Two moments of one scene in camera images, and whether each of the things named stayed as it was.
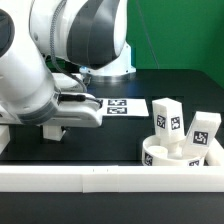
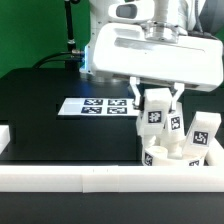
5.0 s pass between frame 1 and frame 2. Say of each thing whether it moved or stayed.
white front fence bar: stayed
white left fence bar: stayed
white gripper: moved
